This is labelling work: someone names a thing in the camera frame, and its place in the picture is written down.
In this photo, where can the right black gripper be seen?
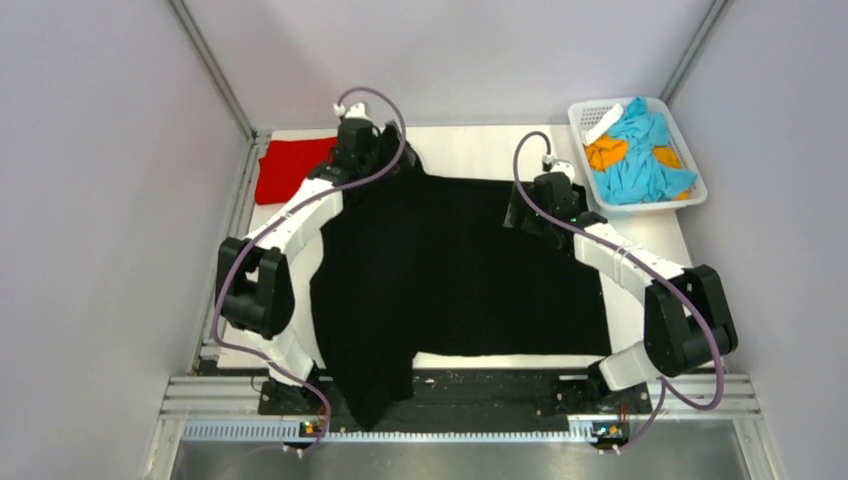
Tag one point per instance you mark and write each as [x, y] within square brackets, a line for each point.
[514, 211]

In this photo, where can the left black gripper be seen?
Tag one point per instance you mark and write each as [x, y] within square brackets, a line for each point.
[391, 132]

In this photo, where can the black t shirt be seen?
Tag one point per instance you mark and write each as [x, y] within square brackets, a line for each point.
[425, 264]

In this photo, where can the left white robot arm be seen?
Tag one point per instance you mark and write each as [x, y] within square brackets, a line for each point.
[254, 295]

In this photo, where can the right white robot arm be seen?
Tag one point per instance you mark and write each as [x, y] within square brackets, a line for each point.
[687, 321]

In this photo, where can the orange t shirt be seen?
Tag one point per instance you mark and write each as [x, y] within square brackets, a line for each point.
[624, 178]

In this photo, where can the white plastic laundry basket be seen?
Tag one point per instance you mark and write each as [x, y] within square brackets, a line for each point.
[584, 115]

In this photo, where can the folded red t shirt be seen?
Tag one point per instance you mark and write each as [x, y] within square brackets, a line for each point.
[286, 164]

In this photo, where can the light blue t shirt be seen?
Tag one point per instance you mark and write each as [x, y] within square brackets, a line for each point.
[639, 125]

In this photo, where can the white cloth strip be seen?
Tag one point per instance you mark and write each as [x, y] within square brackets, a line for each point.
[611, 117]

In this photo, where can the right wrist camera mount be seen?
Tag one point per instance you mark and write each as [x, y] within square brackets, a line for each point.
[551, 164]

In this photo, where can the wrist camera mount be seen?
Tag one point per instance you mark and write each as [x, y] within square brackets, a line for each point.
[551, 164]
[356, 111]

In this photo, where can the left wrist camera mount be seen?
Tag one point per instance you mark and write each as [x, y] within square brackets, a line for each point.
[356, 111]

